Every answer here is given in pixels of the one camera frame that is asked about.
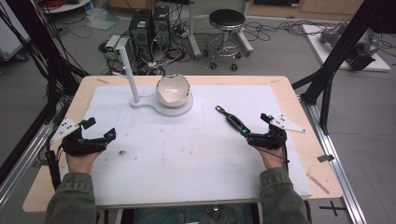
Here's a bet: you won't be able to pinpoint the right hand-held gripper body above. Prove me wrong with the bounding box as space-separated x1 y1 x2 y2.
247 115 306 150

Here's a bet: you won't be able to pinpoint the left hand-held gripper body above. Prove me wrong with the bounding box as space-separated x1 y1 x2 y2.
49 118 108 158

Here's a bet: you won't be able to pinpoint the person's left hand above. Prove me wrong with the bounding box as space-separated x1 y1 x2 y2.
64 150 103 175

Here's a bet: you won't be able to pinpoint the person's right hand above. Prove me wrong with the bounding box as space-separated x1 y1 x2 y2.
256 145 286 171

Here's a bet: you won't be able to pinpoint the black tape piece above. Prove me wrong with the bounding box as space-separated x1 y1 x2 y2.
317 153 335 163

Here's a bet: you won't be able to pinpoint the white stand with pole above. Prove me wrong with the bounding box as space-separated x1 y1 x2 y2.
119 46 194 118

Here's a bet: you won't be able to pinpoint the wooden stick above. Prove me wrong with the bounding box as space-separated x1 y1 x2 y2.
305 172 331 196

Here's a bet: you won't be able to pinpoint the white foam mat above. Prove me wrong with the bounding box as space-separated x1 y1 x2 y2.
60 84 313 207

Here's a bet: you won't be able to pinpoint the white eggshell-shaped bowl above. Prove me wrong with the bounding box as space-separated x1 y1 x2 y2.
155 73 191 108

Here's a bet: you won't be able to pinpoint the white electronics box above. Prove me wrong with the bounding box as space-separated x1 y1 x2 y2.
105 34 133 63

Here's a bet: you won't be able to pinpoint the white desk leg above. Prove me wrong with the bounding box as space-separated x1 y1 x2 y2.
235 0 255 58
186 0 203 61

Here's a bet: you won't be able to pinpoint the white floor board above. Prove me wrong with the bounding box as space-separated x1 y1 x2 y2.
301 23 392 73

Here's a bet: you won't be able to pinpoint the black tape cross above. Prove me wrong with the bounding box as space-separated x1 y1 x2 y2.
318 200 347 218

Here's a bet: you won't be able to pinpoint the person's legs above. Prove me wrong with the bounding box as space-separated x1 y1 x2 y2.
133 203 254 224

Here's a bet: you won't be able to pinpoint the clear plastic bag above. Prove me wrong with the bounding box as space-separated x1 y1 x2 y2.
85 7 120 32

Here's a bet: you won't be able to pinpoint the black computer tower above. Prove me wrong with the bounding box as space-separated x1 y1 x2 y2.
128 8 154 63
151 5 172 50

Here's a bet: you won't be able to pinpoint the black round stool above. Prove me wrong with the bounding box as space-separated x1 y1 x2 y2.
203 8 248 72

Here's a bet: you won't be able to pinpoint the grey robot device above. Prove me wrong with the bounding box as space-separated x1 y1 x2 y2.
318 21 380 72

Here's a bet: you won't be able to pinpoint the round white table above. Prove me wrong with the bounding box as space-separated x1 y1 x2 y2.
39 0 93 15

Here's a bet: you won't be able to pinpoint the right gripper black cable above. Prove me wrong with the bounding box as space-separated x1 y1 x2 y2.
257 145 291 176

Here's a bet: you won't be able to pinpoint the aluminium rail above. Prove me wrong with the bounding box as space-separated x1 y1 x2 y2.
0 102 71 210
298 94 369 224

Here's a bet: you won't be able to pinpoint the black metal frame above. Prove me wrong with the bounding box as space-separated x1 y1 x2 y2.
291 0 396 135
0 0 90 188

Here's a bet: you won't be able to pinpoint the tangle of floor cables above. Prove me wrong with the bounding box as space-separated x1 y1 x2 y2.
97 3 396 77

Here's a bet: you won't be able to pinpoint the red cable coil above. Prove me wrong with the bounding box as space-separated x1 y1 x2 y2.
41 0 65 10

